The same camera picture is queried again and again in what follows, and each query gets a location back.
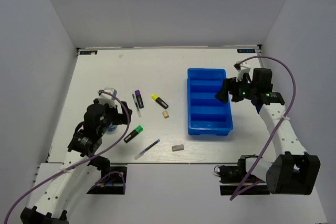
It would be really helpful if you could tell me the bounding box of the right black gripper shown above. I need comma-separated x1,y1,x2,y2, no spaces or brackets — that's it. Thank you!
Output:
215,73,257,104

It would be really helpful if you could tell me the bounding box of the round blue tape roll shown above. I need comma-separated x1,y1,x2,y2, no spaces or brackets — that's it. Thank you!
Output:
108,125,118,132

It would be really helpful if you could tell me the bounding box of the white green pen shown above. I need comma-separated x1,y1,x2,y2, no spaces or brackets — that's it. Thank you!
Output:
132,93,142,118

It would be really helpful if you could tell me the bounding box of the green cap highlighter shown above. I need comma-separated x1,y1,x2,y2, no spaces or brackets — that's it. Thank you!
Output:
124,125,143,143

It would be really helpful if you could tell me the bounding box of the purple cap highlighter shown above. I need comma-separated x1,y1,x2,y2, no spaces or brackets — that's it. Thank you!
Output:
134,90,144,109

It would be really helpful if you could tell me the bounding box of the blue clear pen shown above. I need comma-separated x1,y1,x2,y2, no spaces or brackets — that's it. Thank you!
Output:
134,139,160,160

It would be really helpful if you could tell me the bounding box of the yellow cap highlighter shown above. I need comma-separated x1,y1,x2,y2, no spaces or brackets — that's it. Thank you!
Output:
151,94,169,109

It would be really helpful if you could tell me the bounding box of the beige small eraser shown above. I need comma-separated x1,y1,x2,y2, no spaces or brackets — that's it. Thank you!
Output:
162,111,169,119

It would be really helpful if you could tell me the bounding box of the grey rectangular eraser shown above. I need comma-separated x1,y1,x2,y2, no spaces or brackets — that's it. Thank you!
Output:
172,144,184,152

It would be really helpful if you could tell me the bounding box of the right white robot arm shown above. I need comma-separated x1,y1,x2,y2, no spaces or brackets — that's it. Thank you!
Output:
215,68,321,195

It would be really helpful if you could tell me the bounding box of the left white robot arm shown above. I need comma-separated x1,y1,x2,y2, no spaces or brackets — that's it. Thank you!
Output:
20,91,132,223

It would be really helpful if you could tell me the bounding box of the blue compartment tray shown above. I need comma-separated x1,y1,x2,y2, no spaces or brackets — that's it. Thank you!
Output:
187,68,233,136

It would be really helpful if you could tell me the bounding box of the right corner label sticker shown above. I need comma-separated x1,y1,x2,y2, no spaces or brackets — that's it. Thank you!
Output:
237,48,256,54

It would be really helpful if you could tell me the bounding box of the corner label sticker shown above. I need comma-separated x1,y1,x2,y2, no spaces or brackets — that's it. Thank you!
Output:
79,50,98,55
237,48,256,54

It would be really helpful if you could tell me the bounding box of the left corner label sticker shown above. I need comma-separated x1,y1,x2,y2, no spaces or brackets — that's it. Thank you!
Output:
79,50,98,55

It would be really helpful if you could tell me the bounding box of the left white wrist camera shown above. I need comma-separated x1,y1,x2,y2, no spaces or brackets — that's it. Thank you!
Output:
98,88,117,108

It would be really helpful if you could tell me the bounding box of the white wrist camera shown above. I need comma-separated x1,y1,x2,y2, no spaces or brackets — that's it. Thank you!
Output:
98,88,117,108
234,61,251,82

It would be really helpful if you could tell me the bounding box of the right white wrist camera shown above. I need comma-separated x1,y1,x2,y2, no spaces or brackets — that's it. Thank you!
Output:
234,61,251,82

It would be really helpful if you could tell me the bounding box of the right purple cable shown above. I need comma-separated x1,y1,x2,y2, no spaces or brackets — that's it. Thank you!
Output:
229,56,297,201

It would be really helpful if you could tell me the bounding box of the purple cable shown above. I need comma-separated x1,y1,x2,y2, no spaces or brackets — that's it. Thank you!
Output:
2,90,131,224
229,56,297,201

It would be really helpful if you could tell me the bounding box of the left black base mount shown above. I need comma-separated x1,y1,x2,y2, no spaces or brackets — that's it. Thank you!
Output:
87,166,128,195

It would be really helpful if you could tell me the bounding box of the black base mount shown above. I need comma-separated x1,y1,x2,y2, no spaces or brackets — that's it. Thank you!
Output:
87,166,128,195
214,165,270,196

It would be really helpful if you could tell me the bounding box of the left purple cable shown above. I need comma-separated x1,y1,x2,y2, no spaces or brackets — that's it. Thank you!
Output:
2,90,131,224

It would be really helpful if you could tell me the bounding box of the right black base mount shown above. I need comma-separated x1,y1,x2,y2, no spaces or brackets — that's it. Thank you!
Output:
214,165,270,196

